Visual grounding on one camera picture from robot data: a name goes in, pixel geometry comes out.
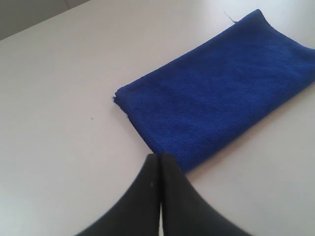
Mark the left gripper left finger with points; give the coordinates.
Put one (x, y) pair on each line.
(137, 212)

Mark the blue microfiber towel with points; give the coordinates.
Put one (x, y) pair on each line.
(197, 104)

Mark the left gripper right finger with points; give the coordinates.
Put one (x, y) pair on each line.
(184, 211)

